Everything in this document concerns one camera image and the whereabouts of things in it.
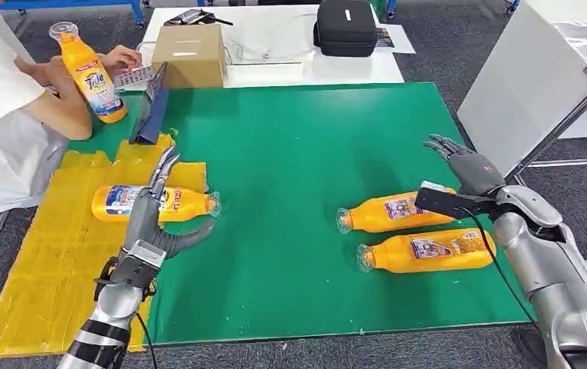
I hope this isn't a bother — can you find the blue metal table frame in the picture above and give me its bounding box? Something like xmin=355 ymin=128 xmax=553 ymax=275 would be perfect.
xmin=0 ymin=0 xmax=146 ymax=30

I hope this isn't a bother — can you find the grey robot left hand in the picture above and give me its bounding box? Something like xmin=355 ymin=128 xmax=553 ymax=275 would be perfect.
xmin=121 ymin=145 xmax=217 ymax=259

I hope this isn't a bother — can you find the black handheld device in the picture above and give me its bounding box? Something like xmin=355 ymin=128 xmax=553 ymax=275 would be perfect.
xmin=162 ymin=8 xmax=235 ymax=28

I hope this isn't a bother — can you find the tablet in blue case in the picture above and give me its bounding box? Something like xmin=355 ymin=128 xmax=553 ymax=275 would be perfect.
xmin=128 ymin=61 xmax=170 ymax=147

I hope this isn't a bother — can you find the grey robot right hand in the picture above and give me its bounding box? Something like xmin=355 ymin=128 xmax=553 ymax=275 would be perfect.
xmin=422 ymin=133 xmax=507 ymax=198

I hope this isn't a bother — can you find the black cable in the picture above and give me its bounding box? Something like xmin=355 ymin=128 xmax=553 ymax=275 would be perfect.
xmin=457 ymin=206 xmax=542 ymax=332
xmin=135 ymin=311 xmax=159 ymax=369

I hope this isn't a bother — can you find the orange drink bottle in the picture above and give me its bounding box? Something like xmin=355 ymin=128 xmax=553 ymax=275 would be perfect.
xmin=48 ymin=21 xmax=128 ymax=125
xmin=91 ymin=184 xmax=222 ymax=224
xmin=356 ymin=228 xmax=498 ymax=274
xmin=336 ymin=187 xmax=457 ymax=235

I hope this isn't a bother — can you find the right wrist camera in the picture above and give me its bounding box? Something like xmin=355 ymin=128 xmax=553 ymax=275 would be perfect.
xmin=414 ymin=180 xmax=501 ymax=221

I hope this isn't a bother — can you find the brown cardboard box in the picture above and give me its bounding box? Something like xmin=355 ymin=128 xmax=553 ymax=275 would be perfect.
xmin=151 ymin=23 xmax=228 ymax=90

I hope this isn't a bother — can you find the grey keypad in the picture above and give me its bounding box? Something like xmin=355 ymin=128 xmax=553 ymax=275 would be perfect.
xmin=113 ymin=65 xmax=158 ymax=91

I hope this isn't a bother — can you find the printed leaflet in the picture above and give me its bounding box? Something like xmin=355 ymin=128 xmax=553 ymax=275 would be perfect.
xmin=374 ymin=23 xmax=417 ymax=55

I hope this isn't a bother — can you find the white side table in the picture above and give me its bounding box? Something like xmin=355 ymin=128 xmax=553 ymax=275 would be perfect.
xmin=457 ymin=0 xmax=587 ymax=178

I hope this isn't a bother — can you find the yellow sheet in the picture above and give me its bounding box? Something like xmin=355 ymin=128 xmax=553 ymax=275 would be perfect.
xmin=0 ymin=132 xmax=209 ymax=361

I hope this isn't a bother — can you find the person's left hand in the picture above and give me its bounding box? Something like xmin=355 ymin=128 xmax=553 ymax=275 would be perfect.
xmin=98 ymin=44 xmax=145 ymax=79

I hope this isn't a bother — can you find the green mat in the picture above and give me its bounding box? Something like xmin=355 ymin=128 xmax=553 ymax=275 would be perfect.
xmin=68 ymin=81 xmax=532 ymax=348

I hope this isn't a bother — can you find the black carrying case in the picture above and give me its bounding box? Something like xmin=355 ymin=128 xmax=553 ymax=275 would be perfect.
xmin=312 ymin=0 xmax=379 ymax=58

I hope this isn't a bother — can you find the person's right hand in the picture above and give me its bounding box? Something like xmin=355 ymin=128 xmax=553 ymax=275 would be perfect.
xmin=43 ymin=54 xmax=88 ymax=106

